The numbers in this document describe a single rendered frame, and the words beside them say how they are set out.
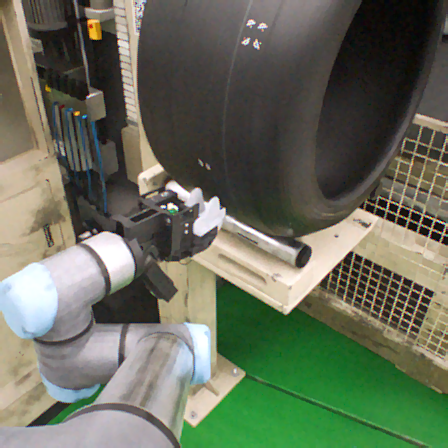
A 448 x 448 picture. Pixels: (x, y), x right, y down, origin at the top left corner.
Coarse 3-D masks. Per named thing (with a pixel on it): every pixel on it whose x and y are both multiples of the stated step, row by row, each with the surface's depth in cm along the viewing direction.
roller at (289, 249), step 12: (168, 180) 104; (180, 192) 101; (228, 216) 95; (228, 228) 95; (240, 228) 93; (252, 228) 92; (252, 240) 92; (264, 240) 90; (276, 240) 89; (288, 240) 89; (276, 252) 89; (288, 252) 88; (300, 252) 87; (300, 264) 87
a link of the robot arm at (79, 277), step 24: (48, 264) 56; (72, 264) 57; (96, 264) 58; (0, 288) 54; (24, 288) 53; (48, 288) 54; (72, 288) 56; (96, 288) 58; (24, 312) 52; (48, 312) 54; (72, 312) 57; (24, 336) 54; (48, 336) 57; (72, 336) 58
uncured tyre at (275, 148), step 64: (192, 0) 63; (256, 0) 58; (320, 0) 57; (384, 0) 97; (192, 64) 64; (256, 64) 59; (320, 64) 60; (384, 64) 103; (192, 128) 69; (256, 128) 62; (320, 128) 111; (384, 128) 104; (256, 192) 69; (320, 192) 76
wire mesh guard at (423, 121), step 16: (432, 128) 109; (416, 144) 114; (400, 160) 119; (432, 160) 114; (416, 192) 120; (432, 224) 121; (368, 240) 137; (432, 240) 124; (400, 256) 133; (416, 272) 132; (336, 304) 158; (352, 304) 153; (368, 320) 152; (400, 320) 144; (384, 336) 150; (416, 352) 144
